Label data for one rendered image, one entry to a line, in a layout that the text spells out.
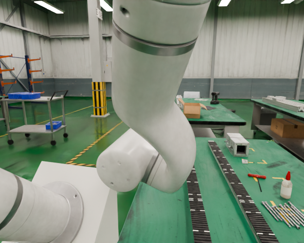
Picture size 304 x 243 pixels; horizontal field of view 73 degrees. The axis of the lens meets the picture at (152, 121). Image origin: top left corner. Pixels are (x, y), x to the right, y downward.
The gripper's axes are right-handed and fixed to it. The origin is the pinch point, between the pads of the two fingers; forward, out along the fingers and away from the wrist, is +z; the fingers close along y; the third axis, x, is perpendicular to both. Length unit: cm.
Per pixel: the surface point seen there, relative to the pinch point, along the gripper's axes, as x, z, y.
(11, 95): -339, 219, -65
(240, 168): 16, 51, 50
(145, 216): -17.6, -2.6, 33.3
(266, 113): 85, 446, 151
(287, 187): 33, 26, 47
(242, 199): 15.5, 14.1, 42.6
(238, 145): 18, 68, 45
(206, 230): 4.2, -6.6, 36.6
